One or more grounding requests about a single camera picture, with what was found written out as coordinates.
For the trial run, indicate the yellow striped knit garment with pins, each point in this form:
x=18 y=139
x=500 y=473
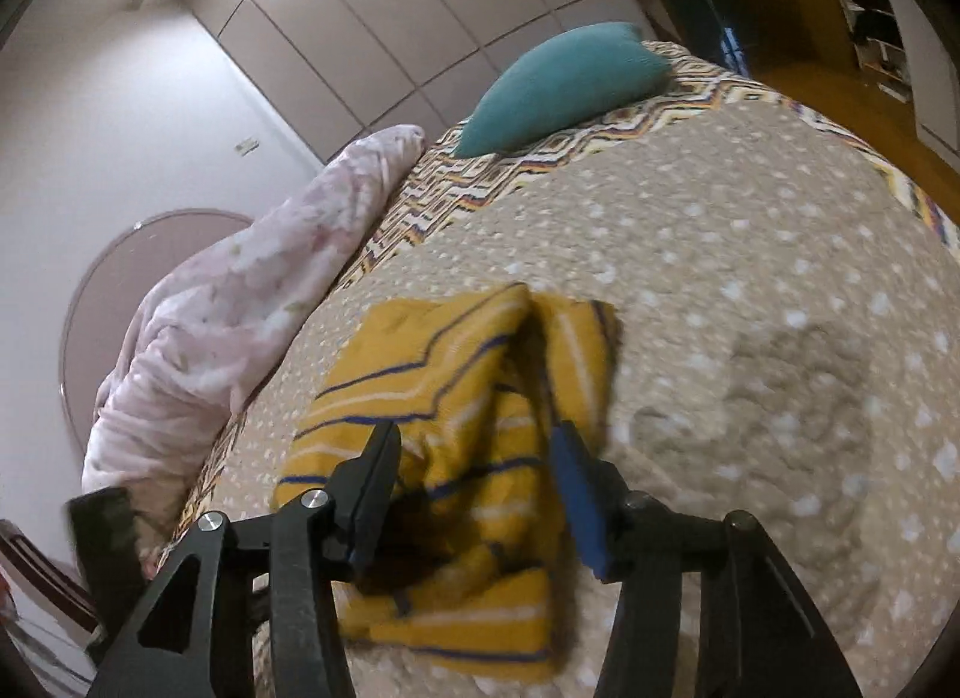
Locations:
x=450 y=383

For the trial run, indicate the beige dotted blanket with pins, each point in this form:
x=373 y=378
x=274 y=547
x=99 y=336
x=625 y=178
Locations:
x=750 y=255

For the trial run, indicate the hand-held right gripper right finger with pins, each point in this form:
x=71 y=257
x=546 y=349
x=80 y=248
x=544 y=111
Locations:
x=581 y=507

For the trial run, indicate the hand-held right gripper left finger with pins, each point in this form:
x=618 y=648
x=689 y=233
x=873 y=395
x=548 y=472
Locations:
x=376 y=499

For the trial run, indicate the cluttered white shelf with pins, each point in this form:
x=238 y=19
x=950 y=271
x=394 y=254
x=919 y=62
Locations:
x=874 y=8

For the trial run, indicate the pink floral blanket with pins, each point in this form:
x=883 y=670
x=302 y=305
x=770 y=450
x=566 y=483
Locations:
x=247 y=278

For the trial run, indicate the teal pillow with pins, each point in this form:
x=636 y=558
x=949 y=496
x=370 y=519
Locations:
x=562 y=86

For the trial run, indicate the white wall switch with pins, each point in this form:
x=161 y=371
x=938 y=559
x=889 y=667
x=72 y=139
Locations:
x=247 y=146

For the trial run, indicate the zigzag patterned bedsheet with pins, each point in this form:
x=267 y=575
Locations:
x=465 y=180

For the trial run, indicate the wooden chair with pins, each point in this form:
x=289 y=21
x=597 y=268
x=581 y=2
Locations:
x=45 y=570

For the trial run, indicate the beige wardrobe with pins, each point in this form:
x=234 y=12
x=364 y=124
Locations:
x=375 y=30

